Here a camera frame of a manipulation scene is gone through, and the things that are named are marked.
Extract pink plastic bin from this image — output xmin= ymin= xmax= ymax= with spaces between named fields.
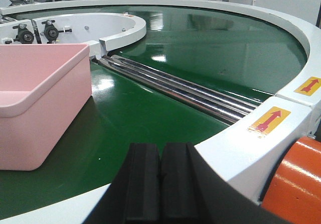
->
xmin=1 ymin=44 xmax=92 ymax=171

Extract orange motor cylinder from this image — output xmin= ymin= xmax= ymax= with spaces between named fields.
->
xmin=261 ymin=137 xmax=320 ymax=223

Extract black bearing mount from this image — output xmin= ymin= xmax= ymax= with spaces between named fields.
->
xmin=41 ymin=20 xmax=72 ymax=44
xmin=4 ymin=24 xmax=34 ymax=44

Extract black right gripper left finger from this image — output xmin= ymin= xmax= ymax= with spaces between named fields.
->
xmin=125 ymin=143 xmax=160 ymax=223

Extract white inner conveyor ring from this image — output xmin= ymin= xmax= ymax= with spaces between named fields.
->
xmin=0 ymin=12 xmax=147 ymax=59

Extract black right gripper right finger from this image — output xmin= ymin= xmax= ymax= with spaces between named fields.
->
xmin=160 ymin=143 xmax=199 ymax=223

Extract white outer conveyor rim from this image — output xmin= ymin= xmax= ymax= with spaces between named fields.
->
xmin=1 ymin=0 xmax=320 ymax=223

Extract steel transfer rollers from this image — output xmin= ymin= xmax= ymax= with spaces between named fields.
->
xmin=97 ymin=55 xmax=258 ymax=124

